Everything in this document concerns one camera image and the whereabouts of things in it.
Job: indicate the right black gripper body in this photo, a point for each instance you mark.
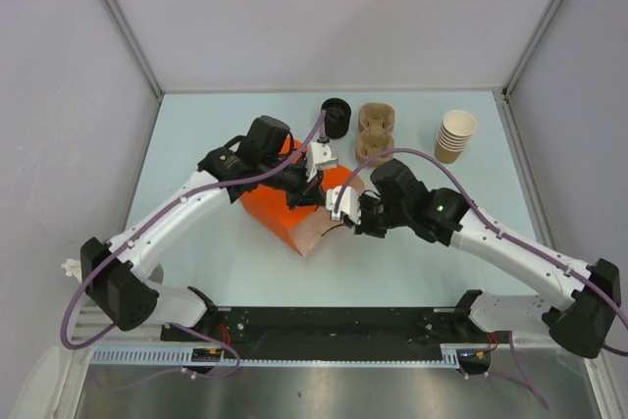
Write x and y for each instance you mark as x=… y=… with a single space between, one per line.
x=377 y=215

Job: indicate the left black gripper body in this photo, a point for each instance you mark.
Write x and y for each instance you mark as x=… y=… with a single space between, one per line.
x=293 y=182

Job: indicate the orange paper bag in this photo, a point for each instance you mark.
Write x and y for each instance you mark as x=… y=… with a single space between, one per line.
x=301 y=229

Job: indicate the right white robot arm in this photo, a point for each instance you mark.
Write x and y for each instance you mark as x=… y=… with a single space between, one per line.
x=574 y=302

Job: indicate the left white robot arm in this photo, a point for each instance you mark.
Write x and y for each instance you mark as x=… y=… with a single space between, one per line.
x=116 y=273

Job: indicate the stack of black lids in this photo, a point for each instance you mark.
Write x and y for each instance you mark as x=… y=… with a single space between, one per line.
x=337 y=117

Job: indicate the stack of paper cups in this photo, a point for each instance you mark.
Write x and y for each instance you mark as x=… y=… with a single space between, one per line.
x=456 y=129

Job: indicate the grey tape roll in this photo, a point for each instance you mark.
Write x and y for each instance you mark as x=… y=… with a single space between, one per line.
x=157 y=275

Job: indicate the white crumpled cloth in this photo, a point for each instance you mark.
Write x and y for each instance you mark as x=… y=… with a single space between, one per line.
x=72 y=269

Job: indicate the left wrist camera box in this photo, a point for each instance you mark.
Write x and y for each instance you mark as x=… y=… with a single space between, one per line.
x=319 y=157

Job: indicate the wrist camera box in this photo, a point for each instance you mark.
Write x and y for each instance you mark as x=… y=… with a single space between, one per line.
x=319 y=157
x=343 y=206

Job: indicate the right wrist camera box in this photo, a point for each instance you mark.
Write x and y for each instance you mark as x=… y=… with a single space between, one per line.
x=343 y=206

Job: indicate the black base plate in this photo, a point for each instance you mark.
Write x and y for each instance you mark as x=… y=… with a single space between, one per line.
x=343 y=333

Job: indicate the white slotted cable duct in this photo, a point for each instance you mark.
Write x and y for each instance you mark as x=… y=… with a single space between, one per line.
x=174 y=356

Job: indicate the aluminium frame rail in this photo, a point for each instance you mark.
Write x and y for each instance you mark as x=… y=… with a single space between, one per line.
x=91 y=320

